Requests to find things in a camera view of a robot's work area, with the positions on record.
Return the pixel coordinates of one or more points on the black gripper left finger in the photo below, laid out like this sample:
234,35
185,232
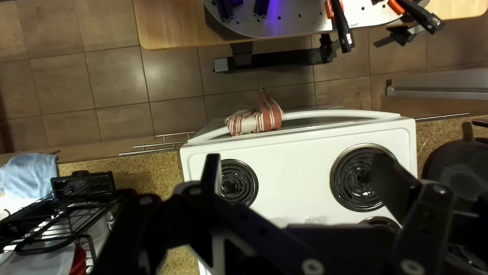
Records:
211,173

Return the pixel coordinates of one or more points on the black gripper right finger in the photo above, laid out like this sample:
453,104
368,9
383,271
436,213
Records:
398,188

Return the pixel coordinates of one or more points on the white electric stove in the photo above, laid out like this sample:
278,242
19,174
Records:
299,162

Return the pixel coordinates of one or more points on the large coil burner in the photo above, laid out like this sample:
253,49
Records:
353,177

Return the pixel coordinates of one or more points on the red striped towel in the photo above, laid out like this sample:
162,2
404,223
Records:
256,119

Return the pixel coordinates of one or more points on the red dish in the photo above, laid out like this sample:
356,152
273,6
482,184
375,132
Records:
78,262

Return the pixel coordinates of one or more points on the orange black bar clamp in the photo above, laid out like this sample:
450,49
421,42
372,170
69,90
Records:
343,28
420,14

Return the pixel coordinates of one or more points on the grey metal mounting plate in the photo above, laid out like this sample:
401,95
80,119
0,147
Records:
299,16

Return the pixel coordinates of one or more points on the blue cloth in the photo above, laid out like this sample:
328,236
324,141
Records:
25,176

